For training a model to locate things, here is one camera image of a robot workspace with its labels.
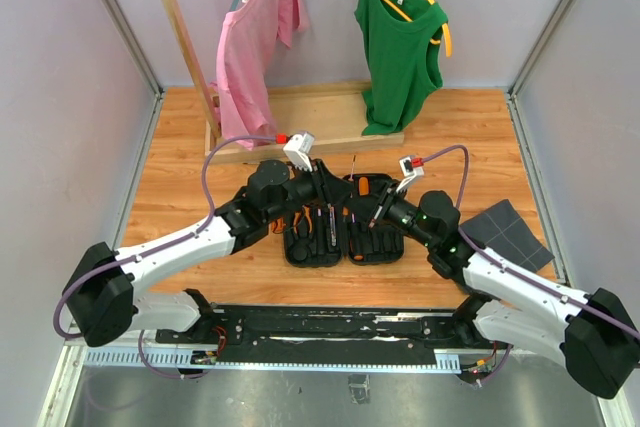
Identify black plastic tool case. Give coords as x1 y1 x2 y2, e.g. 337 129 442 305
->
271 205 405 268

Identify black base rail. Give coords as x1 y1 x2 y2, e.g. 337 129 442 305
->
155 304 493 368

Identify small orange screwdriver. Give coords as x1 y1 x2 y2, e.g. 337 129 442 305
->
355 176 371 197

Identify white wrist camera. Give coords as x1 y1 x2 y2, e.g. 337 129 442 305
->
276 131 315 172
396 155 424 193

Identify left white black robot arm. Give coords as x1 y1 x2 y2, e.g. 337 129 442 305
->
60 160 352 347

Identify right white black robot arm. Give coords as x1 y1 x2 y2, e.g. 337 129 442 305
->
348 187 639 400

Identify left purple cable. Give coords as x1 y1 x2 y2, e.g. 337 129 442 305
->
53 134 281 381

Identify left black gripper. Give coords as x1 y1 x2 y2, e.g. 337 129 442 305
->
266 157 356 224

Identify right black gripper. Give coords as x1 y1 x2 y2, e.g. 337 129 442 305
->
342 178 436 250

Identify wooden clothes rack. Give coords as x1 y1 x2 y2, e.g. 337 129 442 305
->
162 0 405 163

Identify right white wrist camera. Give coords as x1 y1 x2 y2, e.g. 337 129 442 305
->
396 155 424 193

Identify orange handled pliers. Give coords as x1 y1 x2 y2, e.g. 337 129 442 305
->
293 207 312 238

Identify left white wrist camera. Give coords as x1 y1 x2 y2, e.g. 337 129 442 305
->
276 131 315 172

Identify grey folded cloth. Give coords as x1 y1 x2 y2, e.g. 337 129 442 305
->
462 199 554 273

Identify pink t-shirt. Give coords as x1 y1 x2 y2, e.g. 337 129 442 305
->
216 0 309 150

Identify green tank top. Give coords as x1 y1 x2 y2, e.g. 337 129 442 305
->
354 0 448 136

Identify slim black orange screwdriver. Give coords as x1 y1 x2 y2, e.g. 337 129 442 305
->
349 154 357 182

